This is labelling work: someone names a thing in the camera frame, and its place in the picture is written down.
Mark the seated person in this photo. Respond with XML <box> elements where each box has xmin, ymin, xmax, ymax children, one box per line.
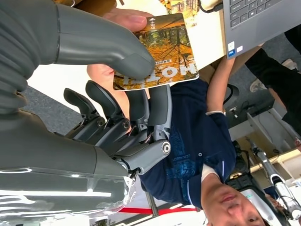
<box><xmin>53</xmin><ymin>0</ymin><xmax>267</xmax><ymax>226</ymax></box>

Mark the standing person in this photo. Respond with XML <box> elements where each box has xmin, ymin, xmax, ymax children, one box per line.
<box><xmin>244</xmin><ymin>24</ymin><xmax>301</xmax><ymax>133</ymax></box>

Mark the chrome stanchion with dark base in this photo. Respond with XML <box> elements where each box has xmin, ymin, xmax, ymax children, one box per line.
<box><xmin>145</xmin><ymin>192</ymin><xmax>159</xmax><ymax>217</ymax></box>

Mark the grey laptop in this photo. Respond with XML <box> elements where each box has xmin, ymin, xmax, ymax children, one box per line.
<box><xmin>223</xmin><ymin>0</ymin><xmax>301</xmax><ymax>60</ymax></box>

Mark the black equipment stand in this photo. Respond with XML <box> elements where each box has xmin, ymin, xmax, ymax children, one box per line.
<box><xmin>232</xmin><ymin>140</ymin><xmax>250</xmax><ymax>176</ymax></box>

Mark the white machine housing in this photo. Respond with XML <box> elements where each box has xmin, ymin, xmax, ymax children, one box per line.
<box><xmin>240</xmin><ymin>187</ymin><xmax>277</xmax><ymax>226</ymax></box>

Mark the black laptop cable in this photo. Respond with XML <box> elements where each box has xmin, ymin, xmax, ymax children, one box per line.
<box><xmin>198</xmin><ymin>0</ymin><xmax>224</xmax><ymax>14</ymax></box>

